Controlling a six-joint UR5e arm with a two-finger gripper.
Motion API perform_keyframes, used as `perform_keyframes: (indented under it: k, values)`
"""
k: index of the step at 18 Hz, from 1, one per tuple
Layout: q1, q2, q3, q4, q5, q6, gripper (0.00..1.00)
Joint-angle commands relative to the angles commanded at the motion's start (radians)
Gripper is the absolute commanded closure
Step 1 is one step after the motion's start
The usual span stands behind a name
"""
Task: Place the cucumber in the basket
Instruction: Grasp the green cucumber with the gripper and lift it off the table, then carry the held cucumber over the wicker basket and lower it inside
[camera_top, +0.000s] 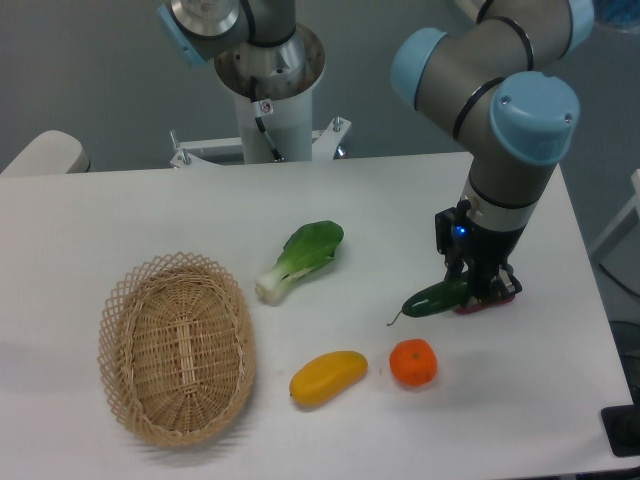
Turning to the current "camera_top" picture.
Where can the white furniture at right edge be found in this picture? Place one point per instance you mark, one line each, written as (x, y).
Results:
(613, 233)

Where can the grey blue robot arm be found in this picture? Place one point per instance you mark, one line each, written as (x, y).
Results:
(487, 90)

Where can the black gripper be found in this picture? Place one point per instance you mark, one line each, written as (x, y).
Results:
(481, 262)

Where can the black camera box on wrist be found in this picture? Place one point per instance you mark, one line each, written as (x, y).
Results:
(451, 225)

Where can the green cucumber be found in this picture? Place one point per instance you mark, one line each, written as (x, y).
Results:
(438, 298)

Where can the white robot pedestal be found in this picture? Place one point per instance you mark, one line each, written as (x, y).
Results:
(272, 91)

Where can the yellow mango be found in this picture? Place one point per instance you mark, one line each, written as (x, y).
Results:
(326, 376)

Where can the beige chair back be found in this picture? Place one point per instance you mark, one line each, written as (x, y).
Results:
(51, 153)

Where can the woven wicker basket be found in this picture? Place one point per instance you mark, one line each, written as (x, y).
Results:
(176, 350)

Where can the orange tangerine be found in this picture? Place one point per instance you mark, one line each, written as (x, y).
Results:
(413, 362)

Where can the black device at table edge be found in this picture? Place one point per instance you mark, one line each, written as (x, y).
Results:
(621, 425)

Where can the green bok choy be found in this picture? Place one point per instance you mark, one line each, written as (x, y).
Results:
(310, 248)

